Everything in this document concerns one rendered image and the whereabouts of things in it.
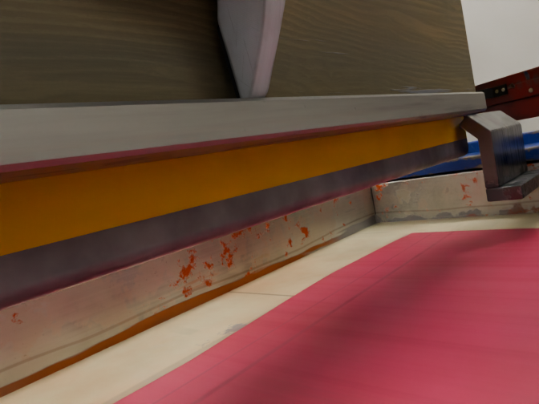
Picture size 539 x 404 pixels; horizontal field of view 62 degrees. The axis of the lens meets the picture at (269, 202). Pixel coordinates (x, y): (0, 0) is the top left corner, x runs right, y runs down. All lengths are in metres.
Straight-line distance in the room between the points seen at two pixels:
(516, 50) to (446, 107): 1.94
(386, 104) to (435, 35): 0.10
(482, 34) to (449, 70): 1.93
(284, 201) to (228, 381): 0.06
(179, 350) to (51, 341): 0.05
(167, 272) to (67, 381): 0.07
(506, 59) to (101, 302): 2.04
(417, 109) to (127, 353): 0.16
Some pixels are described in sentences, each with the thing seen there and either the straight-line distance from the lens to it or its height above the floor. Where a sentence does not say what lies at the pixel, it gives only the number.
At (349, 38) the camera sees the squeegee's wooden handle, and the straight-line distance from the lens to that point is 0.18.
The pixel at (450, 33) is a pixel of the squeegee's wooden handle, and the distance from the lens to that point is 0.29.
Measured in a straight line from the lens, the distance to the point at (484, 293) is 0.21.
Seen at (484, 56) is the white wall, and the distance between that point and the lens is 2.19.
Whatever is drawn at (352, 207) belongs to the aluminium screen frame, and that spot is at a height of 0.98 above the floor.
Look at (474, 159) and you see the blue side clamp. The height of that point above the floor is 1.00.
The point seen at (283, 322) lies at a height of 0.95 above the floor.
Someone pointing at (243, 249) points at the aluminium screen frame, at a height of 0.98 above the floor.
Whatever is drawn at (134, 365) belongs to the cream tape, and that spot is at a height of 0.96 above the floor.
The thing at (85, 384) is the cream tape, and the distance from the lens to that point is 0.20.
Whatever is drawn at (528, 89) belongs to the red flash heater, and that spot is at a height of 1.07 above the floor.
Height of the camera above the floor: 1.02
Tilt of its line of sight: 5 degrees down
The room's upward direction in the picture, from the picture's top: 11 degrees counter-clockwise
